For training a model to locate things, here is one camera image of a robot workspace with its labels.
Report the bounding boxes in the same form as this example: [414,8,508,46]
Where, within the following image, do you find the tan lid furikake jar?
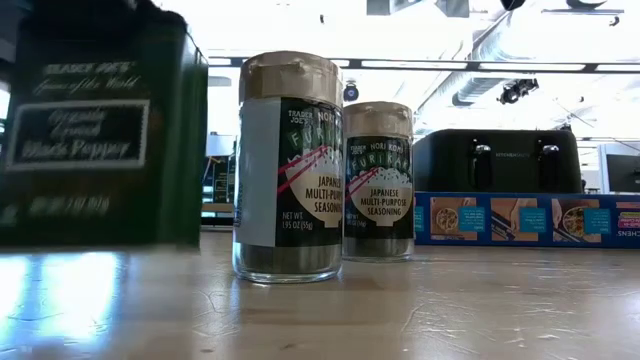
[232,50,345,285]
[342,101,416,263]

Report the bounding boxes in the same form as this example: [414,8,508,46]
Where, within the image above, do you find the ceiling light strip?
[207,57,640,75]

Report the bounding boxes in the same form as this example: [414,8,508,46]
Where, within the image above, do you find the black four-slot toaster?
[413,128,584,195]

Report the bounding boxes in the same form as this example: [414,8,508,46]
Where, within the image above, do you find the blue plastic wrap box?
[413,191,640,250]

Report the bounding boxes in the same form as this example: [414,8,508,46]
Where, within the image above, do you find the black ceiling spotlight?
[497,77,540,105]

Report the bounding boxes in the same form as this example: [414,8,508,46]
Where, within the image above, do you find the black monitor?
[597,142,640,195]

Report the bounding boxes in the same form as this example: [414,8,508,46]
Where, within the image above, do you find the silver air duct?
[414,9,640,109]

